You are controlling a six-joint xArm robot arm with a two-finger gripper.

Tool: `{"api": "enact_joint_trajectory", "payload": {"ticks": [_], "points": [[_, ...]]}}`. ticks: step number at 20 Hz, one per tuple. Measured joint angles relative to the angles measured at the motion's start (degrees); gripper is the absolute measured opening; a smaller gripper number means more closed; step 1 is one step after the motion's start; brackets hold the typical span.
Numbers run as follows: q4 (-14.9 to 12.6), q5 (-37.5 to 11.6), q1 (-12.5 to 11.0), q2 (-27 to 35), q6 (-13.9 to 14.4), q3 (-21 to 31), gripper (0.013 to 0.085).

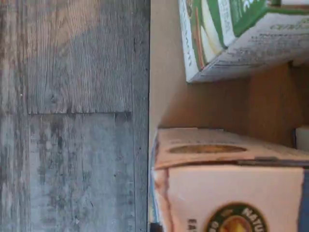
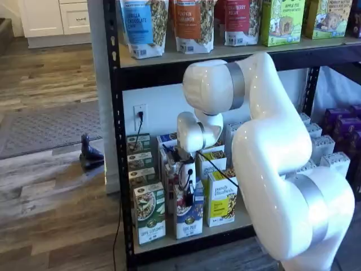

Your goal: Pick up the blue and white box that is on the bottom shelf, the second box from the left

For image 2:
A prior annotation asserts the blue vanilla chocolate granola bag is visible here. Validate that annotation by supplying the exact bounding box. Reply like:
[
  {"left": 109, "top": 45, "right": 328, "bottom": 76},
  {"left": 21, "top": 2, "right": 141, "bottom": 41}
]
[{"left": 118, "top": 0, "right": 170, "bottom": 60}]

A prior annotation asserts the green apple pie box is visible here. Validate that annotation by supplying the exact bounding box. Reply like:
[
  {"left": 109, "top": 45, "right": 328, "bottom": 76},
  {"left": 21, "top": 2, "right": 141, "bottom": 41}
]
[{"left": 259, "top": 0, "right": 307, "bottom": 47}]

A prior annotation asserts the red cranberry pecan granola bag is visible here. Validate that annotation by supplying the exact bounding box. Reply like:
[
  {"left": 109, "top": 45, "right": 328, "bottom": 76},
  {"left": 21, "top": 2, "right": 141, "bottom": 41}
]
[{"left": 214, "top": 0, "right": 260, "bottom": 47}]

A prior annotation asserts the yellow purely elizabeth box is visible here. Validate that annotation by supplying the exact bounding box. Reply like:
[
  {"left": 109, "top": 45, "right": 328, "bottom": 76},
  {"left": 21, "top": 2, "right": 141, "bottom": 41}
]
[
  {"left": 201, "top": 143, "right": 226, "bottom": 155},
  {"left": 207, "top": 168, "right": 240, "bottom": 228},
  {"left": 196, "top": 151, "right": 228, "bottom": 181}
]

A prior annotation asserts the black metal shelf rack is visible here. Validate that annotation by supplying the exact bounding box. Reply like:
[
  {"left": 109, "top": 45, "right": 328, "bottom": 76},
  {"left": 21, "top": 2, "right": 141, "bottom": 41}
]
[{"left": 103, "top": 0, "right": 361, "bottom": 266}]

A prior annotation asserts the black power cable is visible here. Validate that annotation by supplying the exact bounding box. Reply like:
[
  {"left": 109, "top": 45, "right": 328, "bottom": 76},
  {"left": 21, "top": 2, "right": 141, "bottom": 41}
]
[{"left": 112, "top": 111, "right": 144, "bottom": 271}]

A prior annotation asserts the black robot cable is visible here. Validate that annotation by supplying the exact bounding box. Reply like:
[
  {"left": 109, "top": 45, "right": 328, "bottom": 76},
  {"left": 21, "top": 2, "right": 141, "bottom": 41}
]
[{"left": 162, "top": 143, "right": 240, "bottom": 187}]

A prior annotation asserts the orange pumpkin cinnamon granola bag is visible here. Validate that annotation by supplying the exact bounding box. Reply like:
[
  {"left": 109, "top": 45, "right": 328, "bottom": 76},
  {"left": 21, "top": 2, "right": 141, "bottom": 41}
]
[{"left": 171, "top": 0, "right": 218, "bottom": 54}]

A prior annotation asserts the white wall outlet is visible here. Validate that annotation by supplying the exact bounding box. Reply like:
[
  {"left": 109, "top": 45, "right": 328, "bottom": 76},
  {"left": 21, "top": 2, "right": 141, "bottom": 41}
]
[{"left": 133, "top": 104, "right": 147, "bottom": 132}]

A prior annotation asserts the white cabinet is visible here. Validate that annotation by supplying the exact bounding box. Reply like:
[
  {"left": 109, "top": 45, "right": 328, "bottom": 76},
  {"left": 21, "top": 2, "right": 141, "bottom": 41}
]
[{"left": 16, "top": 0, "right": 93, "bottom": 50}]

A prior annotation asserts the dark purple floor object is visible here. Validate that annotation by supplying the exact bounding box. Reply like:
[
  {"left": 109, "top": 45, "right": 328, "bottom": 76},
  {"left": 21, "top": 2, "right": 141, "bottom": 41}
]
[{"left": 79, "top": 134, "right": 104, "bottom": 172}]

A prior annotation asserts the grey floor mat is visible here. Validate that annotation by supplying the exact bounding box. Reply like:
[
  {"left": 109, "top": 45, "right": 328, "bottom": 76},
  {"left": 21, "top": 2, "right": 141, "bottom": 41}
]
[{"left": 0, "top": 100, "right": 103, "bottom": 160}]

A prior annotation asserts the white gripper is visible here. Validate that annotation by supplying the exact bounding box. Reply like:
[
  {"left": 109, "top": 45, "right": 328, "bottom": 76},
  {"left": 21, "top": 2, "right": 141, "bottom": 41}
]
[{"left": 178, "top": 161, "right": 196, "bottom": 206}]

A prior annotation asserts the green peanut butter chocolate box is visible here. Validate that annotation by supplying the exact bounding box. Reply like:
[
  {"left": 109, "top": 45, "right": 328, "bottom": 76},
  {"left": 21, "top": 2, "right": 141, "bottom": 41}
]
[{"left": 304, "top": 0, "right": 353, "bottom": 40}]

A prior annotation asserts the green apple cinnamon oatmeal box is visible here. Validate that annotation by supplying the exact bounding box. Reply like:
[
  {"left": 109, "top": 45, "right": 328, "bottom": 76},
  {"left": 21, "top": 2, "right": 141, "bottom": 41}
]
[
  {"left": 126, "top": 133, "right": 152, "bottom": 155},
  {"left": 126, "top": 151, "right": 153, "bottom": 172},
  {"left": 128, "top": 167, "right": 156, "bottom": 190},
  {"left": 133, "top": 181, "right": 166, "bottom": 246}
]

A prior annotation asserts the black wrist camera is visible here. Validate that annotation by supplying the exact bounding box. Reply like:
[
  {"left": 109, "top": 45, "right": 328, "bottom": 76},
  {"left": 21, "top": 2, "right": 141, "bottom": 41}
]
[{"left": 168, "top": 145, "right": 195, "bottom": 165}]

